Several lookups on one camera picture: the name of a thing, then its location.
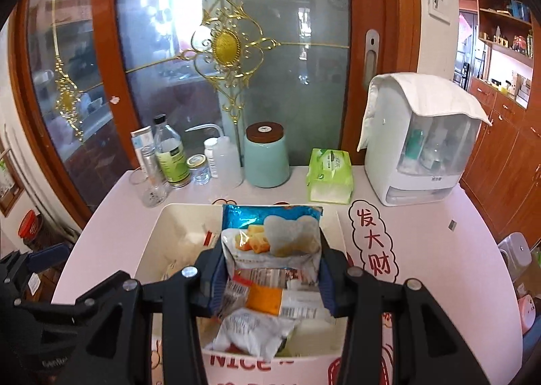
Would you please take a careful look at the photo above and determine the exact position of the white orange snack packet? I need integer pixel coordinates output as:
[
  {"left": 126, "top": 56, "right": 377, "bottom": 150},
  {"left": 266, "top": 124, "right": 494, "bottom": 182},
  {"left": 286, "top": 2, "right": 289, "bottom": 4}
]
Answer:
[{"left": 216, "top": 276, "right": 332, "bottom": 321}]

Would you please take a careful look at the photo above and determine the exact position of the blue white snack packet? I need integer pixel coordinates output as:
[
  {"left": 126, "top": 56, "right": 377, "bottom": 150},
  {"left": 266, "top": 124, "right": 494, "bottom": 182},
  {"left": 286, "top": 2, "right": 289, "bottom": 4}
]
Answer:
[{"left": 220, "top": 204, "right": 323, "bottom": 286}]

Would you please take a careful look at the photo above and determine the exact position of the red white snack bag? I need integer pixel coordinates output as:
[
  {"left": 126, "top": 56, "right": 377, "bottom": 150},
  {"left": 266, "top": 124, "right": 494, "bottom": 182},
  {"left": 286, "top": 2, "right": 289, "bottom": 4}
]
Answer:
[{"left": 205, "top": 308, "right": 299, "bottom": 361}]

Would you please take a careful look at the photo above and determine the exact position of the pink printed tablecloth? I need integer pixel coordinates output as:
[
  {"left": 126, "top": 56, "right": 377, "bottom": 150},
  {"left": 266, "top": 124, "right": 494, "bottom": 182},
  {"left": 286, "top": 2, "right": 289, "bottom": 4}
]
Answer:
[{"left": 53, "top": 166, "right": 523, "bottom": 384}]

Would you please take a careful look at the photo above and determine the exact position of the white plastic storage bin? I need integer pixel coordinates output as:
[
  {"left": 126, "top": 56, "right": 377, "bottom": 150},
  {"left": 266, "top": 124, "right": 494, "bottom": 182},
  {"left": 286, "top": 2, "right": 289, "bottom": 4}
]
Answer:
[{"left": 135, "top": 204, "right": 347, "bottom": 360}]

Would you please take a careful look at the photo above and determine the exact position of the clear glass cup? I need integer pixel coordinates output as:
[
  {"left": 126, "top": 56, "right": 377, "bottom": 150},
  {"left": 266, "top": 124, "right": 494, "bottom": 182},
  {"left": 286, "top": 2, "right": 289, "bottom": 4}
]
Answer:
[{"left": 128, "top": 168, "right": 167, "bottom": 208}]

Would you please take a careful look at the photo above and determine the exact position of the white tube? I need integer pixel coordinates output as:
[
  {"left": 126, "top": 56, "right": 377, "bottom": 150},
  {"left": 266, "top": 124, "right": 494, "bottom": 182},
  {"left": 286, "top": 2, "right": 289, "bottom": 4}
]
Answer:
[{"left": 131, "top": 126, "right": 161, "bottom": 179}]

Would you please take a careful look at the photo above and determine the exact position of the green wet wipes pack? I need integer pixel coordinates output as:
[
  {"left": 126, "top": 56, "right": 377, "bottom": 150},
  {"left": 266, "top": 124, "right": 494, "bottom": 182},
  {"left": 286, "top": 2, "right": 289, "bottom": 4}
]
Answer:
[{"left": 306, "top": 148, "right": 354, "bottom": 204}]

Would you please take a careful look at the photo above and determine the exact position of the clear bottle green label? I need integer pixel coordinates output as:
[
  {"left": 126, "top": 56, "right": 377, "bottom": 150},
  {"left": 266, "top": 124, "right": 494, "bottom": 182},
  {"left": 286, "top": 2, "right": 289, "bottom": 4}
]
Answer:
[{"left": 153, "top": 114, "right": 191, "bottom": 187}]

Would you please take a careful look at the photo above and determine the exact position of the small glass jar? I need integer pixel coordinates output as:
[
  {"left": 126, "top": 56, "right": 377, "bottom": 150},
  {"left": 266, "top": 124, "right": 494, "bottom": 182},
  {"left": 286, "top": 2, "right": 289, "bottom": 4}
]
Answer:
[{"left": 186, "top": 153, "right": 211, "bottom": 186}]

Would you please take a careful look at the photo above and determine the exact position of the brown wooden cabinet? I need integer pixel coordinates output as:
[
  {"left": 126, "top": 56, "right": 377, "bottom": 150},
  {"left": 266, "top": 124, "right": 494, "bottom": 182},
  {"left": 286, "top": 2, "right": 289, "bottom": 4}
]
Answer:
[{"left": 460, "top": 0, "right": 540, "bottom": 247}]

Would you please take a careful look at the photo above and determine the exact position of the white cosmetics organizer box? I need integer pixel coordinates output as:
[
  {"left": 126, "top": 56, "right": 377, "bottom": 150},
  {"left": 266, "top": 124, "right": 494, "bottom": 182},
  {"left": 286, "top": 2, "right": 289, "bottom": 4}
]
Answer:
[{"left": 358, "top": 73, "right": 492, "bottom": 207}]

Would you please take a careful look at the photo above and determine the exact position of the mint green canister brown lid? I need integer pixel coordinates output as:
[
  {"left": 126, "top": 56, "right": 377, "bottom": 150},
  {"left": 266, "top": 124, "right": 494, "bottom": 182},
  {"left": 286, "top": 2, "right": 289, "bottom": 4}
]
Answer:
[{"left": 244, "top": 121, "right": 291, "bottom": 188}]

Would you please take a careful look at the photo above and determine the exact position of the wooden glass sliding door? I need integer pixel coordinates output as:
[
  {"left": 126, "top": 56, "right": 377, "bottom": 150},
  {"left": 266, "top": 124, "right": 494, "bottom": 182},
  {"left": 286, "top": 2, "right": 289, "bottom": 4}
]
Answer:
[{"left": 7, "top": 0, "right": 421, "bottom": 227}]

